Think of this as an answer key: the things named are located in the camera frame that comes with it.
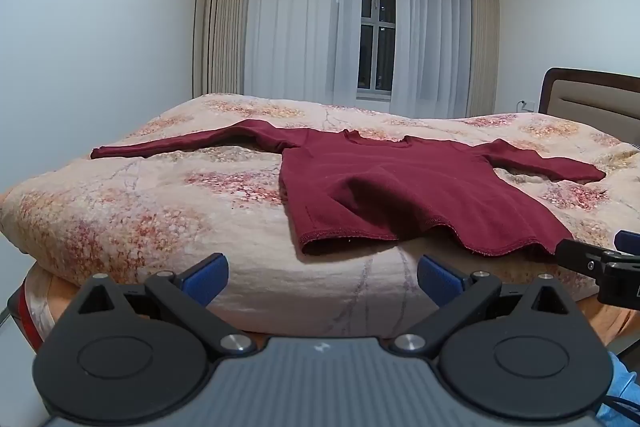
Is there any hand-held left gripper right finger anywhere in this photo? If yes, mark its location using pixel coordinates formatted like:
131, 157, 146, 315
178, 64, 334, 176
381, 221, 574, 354
389, 254, 578, 357

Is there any dark red sweater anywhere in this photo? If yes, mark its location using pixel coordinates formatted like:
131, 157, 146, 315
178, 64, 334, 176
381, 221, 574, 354
90, 119, 607, 258

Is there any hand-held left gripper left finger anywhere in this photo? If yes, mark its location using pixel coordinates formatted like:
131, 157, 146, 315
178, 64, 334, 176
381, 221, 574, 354
74, 253, 257, 355

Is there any window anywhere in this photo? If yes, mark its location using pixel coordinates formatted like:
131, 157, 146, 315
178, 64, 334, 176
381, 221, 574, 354
356, 0, 397, 101

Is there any white sheer curtain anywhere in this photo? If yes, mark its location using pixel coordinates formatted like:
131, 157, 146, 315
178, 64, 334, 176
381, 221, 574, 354
242, 0, 363, 105
390, 0, 473, 120

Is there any person's blue clothing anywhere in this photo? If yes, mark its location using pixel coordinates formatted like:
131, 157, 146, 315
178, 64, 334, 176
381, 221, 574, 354
597, 352, 640, 427

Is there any floral beige blanket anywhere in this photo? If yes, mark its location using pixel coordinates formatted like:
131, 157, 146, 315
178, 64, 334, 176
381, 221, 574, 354
0, 93, 640, 339

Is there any beige curtain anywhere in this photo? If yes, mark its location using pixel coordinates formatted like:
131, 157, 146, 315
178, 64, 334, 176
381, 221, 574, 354
465, 0, 501, 118
192, 0, 251, 98

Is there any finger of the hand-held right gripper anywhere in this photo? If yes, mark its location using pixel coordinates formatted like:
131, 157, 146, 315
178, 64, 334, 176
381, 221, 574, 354
614, 230, 640, 256
555, 238, 640, 308

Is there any brown padded headboard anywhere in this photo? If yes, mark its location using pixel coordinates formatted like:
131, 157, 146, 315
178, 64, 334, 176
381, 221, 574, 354
539, 67, 640, 144

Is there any orange bed sheet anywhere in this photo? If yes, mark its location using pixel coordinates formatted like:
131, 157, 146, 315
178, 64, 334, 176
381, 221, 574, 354
22, 264, 640, 353

